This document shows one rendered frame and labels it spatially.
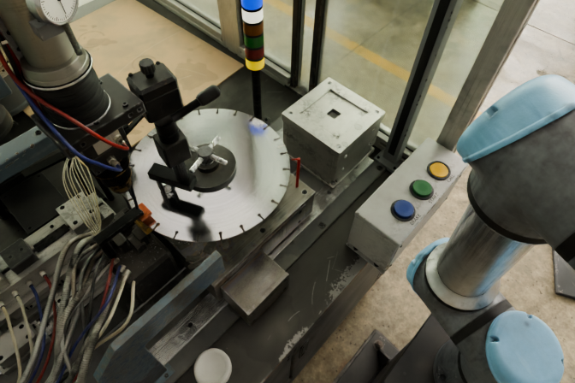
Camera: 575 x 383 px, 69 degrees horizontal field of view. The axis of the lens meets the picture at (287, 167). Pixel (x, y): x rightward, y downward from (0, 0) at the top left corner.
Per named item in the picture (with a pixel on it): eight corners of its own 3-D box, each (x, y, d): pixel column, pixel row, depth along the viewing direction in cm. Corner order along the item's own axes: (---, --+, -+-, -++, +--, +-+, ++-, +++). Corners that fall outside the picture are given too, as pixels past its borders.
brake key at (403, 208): (399, 201, 88) (401, 196, 86) (415, 212, 86) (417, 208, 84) (388, 213, 86) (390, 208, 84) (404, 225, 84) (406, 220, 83)
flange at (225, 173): (187, 144, 88) (185, 136, 86) (240, 148, 87) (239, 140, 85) (174, 188, 81) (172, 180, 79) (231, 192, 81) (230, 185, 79)
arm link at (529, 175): (447, 350, 75) (614, 226, 29) (396, 279, 82) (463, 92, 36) (500, 315, 77) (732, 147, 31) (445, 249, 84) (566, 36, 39)
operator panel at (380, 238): (411, 173, 109) (428, 136, 97) (448, 197, 105) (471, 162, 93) (345, 244, 97) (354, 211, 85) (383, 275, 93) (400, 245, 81)
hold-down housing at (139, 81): (183, 141, 72) (156, 44, 56) (197, 159, 70) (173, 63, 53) (154, 156, 70) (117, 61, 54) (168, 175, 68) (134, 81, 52)
